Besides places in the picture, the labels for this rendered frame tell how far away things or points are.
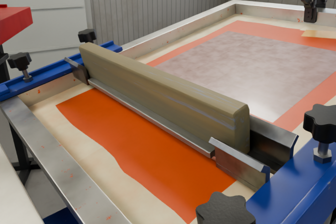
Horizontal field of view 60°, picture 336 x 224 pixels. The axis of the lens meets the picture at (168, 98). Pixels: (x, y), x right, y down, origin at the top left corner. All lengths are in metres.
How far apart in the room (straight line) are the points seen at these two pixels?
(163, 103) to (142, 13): 3.51
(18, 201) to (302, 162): 0.30
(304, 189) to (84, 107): 0.44
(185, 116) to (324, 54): 0.41
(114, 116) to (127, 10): 3.32
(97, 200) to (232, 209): 0.18
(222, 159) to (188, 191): 0.06
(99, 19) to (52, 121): 3.17
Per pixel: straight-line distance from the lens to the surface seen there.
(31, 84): 0.68
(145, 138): 0.48
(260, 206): 0.32
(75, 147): 0.51
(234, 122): 0.34
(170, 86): 0.40
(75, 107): 0.63
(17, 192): 0.34
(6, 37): 1.42
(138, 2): 3.88
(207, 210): 0.24
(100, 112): 0.58
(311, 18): 0.89
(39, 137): 0.51
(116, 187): 0.42
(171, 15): 4.11
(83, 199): 0.37
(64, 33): 3.62
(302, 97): 0.56
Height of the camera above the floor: 1.29
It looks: 24 degrees down
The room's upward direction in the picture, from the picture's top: straight up
